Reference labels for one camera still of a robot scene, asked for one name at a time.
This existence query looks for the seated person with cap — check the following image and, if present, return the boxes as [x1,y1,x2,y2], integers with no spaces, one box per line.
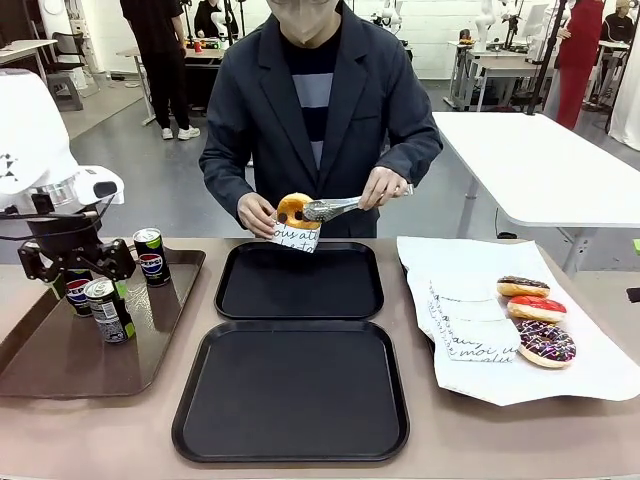
[599,0,634,46]

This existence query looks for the person's right hand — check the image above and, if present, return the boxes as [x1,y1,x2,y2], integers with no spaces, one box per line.
[236,192,279,239]

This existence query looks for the black Pepsi can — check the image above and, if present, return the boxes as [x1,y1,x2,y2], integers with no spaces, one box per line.
[132,227,172,288]
[64,268,96,318]

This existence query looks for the person's left forearm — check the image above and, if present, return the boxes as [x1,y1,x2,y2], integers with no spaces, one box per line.
[382,122,445,187]

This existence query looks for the brown plastic tray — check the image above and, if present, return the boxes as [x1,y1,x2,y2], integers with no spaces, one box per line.
[0,248,207,400]

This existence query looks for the paper-covered black tray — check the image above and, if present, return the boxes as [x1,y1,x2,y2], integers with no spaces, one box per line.
[399,257,506,404]

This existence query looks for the background desk with equipment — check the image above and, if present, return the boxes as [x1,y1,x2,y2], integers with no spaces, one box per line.
[117,37,226,126]

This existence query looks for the metal serving tongs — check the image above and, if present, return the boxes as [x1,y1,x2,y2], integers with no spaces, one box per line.
[302,183,415,224]

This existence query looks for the white background work table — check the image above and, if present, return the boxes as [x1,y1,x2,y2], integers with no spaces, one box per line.
[443,39,559,112]

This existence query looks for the large black serving tray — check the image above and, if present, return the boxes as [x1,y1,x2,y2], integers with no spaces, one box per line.
[171,319,411,464]

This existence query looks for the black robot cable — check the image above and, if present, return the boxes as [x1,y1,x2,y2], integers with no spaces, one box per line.
[0,197,114,242]

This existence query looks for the red glazed donut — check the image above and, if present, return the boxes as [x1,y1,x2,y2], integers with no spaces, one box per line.
[506,295,568,323]

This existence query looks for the person's dark jacket torso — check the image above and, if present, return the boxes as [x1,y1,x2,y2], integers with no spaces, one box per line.
[198,2,445,239]

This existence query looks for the black office chair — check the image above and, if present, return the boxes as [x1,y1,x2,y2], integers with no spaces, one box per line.
[48,31,87,74]

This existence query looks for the person's left hand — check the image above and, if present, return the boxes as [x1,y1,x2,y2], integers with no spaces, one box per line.
[357,166,402,212]

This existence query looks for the person's right forearm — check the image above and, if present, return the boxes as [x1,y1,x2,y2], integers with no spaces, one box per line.
[198,144,257,221]

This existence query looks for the grey plastic stool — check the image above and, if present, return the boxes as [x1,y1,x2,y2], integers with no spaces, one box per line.
[46,72,85,112]

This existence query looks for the black stand pole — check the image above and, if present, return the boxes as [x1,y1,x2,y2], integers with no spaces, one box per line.
[522,0,572,117]

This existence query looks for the white curtain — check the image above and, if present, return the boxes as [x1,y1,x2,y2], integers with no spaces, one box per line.
[608,42,640,152]

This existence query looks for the standing person in black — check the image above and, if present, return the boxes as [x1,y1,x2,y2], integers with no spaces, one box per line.
[119,0,201,142]

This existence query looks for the yellow donut with chocolate dots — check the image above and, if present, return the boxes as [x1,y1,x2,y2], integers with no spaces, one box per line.
[275,193,322,231]

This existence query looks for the black can with barcode side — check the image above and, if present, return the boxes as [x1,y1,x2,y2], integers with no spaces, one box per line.
[83,277,137,346]

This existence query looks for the seated person in black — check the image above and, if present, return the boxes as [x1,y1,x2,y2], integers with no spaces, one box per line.
[193,0,237,40]

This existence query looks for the purple sprinkle donut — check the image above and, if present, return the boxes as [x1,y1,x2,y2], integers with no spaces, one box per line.
[514,319,578,370]

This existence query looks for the white paper sheet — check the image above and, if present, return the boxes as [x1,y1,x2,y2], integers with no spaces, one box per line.
[396,235,640,407]

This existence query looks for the light wooden desk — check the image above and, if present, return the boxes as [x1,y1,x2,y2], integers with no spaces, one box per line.
[0,38,59,84]

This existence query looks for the person in red apron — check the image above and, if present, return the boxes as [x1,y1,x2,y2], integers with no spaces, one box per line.
[553,0,607,132]

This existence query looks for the small black serving tray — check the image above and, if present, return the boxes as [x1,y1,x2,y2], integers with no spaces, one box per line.
[213,241,385,321]

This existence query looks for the chocolate glazed donut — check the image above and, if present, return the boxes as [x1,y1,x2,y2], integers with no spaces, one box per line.
[496,275,551,298]

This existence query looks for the large white table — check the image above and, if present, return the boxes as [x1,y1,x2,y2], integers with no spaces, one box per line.
[432,110,640,276]

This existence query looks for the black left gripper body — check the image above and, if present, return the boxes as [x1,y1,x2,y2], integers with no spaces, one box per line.
[27,212,106,264]

